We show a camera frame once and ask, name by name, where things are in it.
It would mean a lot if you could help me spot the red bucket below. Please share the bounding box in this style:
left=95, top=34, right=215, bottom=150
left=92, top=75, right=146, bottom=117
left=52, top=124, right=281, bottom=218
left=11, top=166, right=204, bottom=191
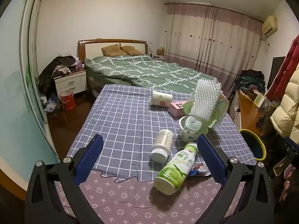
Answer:
left=59, top=90, right=75, bottom=111

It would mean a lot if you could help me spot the dark red jacket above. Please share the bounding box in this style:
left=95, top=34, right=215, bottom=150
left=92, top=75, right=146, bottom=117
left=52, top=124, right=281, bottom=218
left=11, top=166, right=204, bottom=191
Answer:
left=266, top=35, right=299, bottom=102

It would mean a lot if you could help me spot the brown pillow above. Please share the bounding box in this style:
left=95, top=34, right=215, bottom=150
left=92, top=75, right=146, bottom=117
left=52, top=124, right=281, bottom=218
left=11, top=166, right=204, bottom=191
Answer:
left=101, top=44, right=127, bottom=57
left=121, top=46, right=142, bottom=56

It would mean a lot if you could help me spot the pile of crumpled bags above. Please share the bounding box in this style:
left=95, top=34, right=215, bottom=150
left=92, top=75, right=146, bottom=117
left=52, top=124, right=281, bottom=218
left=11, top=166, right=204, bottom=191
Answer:
left=41, top=93, right=61, bottom=113

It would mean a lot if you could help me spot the green checked duvet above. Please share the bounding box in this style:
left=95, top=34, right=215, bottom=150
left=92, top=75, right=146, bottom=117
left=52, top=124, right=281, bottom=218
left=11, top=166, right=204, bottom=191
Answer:
left=84, top=55, right=216, bottom=95

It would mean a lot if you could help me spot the green white drink bottle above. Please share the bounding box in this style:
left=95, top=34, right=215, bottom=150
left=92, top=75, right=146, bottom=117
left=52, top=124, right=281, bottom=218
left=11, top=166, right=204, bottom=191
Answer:
left=153, top=142, right=199, bottom=196

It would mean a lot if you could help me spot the wooden bed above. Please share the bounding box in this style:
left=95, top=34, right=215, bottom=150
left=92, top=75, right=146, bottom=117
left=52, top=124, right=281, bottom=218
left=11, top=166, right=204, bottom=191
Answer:
left=78, top=39, right=220, bottom=98

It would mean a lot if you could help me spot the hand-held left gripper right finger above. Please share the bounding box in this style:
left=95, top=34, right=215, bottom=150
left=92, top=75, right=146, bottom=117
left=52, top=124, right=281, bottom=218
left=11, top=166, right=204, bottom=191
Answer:
left=195, top=134, right=275, bottom=224

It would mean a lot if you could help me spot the spotted paper cup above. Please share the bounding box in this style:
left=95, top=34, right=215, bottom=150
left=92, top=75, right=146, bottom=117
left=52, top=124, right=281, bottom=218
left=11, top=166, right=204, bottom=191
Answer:
left=150, top=91, right=173, bottom=106

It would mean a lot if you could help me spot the pink box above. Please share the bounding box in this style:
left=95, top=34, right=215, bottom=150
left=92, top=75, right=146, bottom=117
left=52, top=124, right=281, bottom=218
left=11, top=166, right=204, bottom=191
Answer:
left=169, top=100, right=187, bottom=117

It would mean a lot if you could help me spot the cream puffer jacket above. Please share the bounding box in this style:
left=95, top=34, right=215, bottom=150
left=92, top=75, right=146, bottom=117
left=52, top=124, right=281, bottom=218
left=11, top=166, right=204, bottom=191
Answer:
left=270, top=64, right=299, bottom=138

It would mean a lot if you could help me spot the long wooden sideboard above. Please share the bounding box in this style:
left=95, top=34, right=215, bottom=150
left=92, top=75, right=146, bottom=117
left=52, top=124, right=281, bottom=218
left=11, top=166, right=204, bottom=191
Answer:
left=235, top=90, right=271, bottom=131

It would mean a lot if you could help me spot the blue checked tablecloth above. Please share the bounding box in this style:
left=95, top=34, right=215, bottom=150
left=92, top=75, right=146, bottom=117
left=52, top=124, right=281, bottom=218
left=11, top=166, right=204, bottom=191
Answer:
left=65, top=84, right=256, bottom=182

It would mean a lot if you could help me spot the white nightstand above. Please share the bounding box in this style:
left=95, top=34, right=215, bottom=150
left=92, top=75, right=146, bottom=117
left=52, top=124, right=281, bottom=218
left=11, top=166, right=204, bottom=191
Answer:
left=54, top=69, right=88, bottom=96

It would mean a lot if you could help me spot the mauve patterned cloth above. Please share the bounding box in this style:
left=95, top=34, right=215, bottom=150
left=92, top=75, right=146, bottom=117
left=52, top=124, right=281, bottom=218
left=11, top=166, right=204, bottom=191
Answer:
left=55, top=169, right=246, bottom=224

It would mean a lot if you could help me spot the pile of dark clothes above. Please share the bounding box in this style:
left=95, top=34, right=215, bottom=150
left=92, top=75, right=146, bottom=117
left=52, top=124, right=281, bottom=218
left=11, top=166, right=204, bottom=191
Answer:
left=38, top=55, right=86, bottom=96

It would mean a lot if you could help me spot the glass wardrobe door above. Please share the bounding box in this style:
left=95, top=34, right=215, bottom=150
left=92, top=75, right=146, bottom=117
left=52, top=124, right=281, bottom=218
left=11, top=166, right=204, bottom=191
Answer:
left=0, top=0, right=60, bottom=166

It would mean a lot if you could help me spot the beige air conditioner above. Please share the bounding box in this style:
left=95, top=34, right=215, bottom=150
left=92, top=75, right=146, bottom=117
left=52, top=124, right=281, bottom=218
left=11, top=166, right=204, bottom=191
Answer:
left=261, top=15, right=278, bottom=36

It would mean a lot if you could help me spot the black monitor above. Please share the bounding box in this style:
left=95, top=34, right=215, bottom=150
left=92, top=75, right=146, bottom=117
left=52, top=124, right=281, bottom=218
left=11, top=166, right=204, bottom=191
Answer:
left=267, top=56, right=286, bottom=90

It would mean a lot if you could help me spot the heap of mixed clothes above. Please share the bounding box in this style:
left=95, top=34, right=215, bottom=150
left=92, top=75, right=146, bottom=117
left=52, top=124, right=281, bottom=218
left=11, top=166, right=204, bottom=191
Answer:
left=234, top=69, right=265, bottom=96

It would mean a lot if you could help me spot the thin black cable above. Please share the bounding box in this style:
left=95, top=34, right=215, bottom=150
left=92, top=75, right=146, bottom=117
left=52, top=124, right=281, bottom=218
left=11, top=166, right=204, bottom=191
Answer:
left=92, top=169, right=156, bottom=184

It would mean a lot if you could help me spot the pink white curtain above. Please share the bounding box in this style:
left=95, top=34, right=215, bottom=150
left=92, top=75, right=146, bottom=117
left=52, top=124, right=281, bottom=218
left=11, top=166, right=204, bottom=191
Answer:
left=164, top=3, right=263, bottom=91

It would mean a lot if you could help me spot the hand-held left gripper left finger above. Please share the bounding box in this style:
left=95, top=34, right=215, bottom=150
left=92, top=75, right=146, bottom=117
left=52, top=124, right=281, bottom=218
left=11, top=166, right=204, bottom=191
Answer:
left=24, top=134, right=104, bottom=224

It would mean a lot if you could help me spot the small colourful wrapper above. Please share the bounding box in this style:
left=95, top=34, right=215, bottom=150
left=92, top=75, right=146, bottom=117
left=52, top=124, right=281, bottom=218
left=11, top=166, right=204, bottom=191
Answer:
left=189, top=162, right=211, bottom=176

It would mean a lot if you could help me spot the yellow-rimmed dark bin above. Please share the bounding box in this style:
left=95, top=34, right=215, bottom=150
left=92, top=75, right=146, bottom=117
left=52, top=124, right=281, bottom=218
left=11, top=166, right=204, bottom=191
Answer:
left=239, top=129, right=267, bottom=161

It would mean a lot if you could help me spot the white paper bowl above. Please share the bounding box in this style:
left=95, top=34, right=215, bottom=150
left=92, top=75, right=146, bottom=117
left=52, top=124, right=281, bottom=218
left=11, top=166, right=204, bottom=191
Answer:
left=179, top=115, right=204, bottom=143

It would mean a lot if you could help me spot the white pill bottle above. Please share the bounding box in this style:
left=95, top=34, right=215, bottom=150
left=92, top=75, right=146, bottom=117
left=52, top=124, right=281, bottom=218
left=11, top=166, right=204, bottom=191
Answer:
left=150, top=129, right=175, bottom=162

